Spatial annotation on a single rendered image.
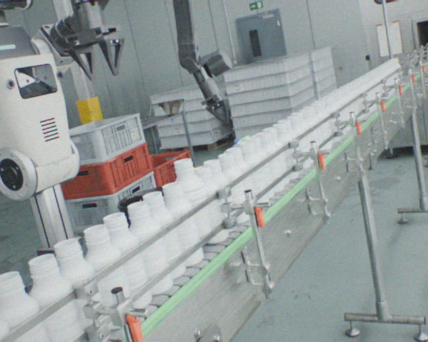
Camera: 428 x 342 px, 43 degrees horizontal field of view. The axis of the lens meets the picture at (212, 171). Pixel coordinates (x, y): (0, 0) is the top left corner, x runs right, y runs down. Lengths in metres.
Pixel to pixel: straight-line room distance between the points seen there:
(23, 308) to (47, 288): 0.05
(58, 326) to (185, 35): 1.11
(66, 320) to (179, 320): 0.25
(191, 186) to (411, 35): 4.78
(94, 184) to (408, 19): 3.48
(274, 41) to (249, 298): 10.85
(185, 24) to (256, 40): 10.41
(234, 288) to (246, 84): 6.85
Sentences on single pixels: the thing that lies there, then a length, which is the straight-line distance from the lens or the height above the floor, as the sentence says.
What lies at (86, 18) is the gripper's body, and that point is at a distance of 1.17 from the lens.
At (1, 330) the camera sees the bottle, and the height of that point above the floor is 1.12.
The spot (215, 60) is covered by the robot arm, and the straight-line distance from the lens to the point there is 1.75.
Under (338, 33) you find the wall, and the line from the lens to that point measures 11.57.
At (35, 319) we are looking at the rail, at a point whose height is 1.11.
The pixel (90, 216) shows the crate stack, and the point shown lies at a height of 0.53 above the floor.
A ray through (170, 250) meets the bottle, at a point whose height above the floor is 1.06.
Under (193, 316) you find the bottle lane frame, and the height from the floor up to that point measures 0.94.
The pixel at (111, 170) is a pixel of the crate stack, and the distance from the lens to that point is 3.62.
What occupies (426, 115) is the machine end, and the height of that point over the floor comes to 0.41.
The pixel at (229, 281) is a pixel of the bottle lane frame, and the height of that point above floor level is 0.93.
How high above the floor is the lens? 1.39
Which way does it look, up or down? 12 degrees down
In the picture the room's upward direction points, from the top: 12 degrees counter-clockwise
